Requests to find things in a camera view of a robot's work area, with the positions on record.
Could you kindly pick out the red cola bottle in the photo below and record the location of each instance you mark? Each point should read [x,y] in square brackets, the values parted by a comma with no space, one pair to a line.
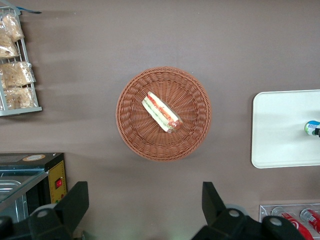
[312,217]
[295,223]

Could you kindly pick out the cream plastic serving tray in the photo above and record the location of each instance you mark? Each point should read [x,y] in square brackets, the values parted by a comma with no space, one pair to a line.
[282,140]

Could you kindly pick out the green gum bottle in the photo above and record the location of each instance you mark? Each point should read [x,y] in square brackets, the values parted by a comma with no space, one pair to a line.
[310,127]

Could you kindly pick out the round brown wicker basket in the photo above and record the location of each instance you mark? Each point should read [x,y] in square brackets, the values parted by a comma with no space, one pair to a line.
[190,140]

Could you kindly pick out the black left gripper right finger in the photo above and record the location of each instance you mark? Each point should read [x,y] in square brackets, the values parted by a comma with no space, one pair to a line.
[217,220]

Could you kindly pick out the wrapped triangle sandwich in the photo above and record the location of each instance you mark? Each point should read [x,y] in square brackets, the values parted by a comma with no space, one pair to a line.
[161,112]

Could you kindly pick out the clear acrylic bottle rack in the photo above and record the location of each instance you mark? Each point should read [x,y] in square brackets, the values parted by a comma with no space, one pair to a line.
[265,212]

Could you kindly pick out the blue tape strip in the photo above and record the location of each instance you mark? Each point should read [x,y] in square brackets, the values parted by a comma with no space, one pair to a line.
[31,11]

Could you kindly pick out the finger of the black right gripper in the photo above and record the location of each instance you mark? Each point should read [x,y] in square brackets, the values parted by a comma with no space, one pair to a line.
[318,132]

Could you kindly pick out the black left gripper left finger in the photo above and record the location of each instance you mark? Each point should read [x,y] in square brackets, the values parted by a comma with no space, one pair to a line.
[72,207]

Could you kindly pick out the bagged pastry pack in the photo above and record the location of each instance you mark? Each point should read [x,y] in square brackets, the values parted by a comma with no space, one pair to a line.
[16,73]
[20,97]
[7,46]
[13,26]

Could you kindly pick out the steel pan in warmer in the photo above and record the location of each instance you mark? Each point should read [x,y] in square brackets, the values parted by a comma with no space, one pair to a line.
[10,191]

